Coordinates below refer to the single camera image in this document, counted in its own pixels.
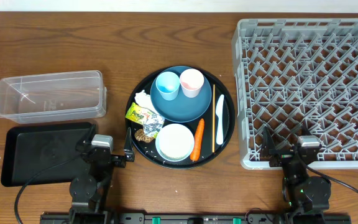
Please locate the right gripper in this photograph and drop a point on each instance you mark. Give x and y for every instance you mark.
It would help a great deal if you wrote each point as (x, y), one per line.
(268, 150)

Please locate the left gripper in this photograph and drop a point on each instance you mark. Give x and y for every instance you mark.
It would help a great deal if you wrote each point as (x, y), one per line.
(85, 147)

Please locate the yellow foil snack wrapper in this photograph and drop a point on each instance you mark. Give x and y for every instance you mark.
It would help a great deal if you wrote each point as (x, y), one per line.
(152, 123)

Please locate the white tissue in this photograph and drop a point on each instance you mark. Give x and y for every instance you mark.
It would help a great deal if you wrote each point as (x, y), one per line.
(144, 101)

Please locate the light blue bowl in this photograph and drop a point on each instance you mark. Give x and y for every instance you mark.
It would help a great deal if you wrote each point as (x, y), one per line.
(174, 142)

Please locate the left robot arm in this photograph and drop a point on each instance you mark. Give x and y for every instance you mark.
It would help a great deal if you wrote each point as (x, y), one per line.
(89, 191)

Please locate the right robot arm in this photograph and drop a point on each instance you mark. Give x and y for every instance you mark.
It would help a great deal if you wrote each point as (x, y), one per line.
(307, 195)

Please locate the grey plastic dishwasher rack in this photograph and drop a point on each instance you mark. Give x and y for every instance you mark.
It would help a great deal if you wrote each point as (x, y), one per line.
(293, 74)

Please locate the brown patterned cookie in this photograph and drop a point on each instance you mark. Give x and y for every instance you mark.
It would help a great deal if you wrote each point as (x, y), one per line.
(141, 136)

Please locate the white plastic knife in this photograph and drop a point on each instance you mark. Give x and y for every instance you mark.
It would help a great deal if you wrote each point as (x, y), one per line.
(219, 114)

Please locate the clear plastic bin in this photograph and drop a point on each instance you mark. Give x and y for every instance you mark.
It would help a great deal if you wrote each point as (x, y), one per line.
(53, 97)

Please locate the round black serving tray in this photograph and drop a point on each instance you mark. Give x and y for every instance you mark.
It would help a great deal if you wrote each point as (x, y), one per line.
(148, 150)

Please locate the black rectangular tray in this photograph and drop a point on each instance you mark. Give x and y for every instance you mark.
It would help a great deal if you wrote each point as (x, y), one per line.
(30, 149)

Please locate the light blue cup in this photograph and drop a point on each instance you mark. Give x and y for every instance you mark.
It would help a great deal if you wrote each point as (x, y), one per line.
(168, 84)

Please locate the orange carrot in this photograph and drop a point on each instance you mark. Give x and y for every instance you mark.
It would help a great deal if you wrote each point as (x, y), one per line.
(195, 154)

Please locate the wooden chopstick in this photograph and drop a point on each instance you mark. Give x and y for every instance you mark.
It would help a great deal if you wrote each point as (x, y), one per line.
(213, 119)

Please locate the pink cup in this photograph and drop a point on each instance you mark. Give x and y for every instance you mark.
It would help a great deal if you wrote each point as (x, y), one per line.
(191, 81)

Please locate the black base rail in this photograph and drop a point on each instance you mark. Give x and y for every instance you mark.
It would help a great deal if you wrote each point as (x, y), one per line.
(139, 218)

